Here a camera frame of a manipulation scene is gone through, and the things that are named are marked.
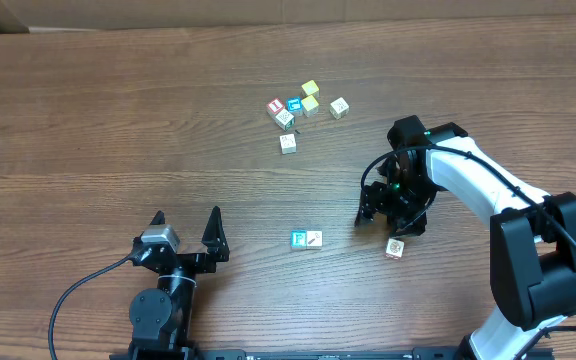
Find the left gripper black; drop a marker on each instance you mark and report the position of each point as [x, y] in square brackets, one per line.
[188, 260]

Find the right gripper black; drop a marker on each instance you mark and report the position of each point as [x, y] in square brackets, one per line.
[385, 201]

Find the white block teal side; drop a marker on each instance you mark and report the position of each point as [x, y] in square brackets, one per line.
[394, 248]

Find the white block hammer picture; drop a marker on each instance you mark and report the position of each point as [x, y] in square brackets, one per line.
[314, 239]

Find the blue letter P block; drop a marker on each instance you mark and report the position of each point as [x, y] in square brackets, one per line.
[298, 240]

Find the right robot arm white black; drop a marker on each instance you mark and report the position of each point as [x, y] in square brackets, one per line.
[532, 243]

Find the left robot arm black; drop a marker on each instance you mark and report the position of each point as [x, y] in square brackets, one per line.
[161, 316]

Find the white block yellow side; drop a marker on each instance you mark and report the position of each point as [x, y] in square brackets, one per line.
[339, 108]

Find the white block red M side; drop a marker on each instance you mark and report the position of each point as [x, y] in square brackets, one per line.
[288, 144]

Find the yellow block near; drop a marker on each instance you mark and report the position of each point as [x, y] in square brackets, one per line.
[310, 106]

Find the white block green side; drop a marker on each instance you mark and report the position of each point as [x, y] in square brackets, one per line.
[284, 119]

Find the red letter I block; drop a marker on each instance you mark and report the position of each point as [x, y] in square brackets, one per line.
[274, 107]

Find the yellow block far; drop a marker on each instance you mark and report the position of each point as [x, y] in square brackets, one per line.
[310, 88]

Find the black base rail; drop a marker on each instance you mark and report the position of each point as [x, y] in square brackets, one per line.
[328, 355]

